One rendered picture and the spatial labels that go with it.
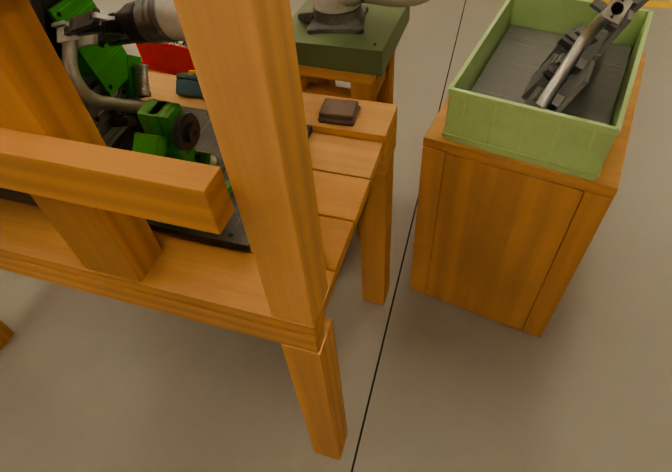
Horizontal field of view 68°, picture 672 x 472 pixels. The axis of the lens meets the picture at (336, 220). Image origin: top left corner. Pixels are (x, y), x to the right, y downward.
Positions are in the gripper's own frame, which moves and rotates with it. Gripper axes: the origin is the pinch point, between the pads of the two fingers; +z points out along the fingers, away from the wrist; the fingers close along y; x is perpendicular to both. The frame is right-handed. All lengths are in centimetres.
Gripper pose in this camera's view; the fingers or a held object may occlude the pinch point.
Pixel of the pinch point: (77, 36)
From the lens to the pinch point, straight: 122.4
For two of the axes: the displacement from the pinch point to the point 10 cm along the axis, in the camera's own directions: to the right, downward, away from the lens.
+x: 0.0, 10.0, 0.2
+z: -9.0, -0.1, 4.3
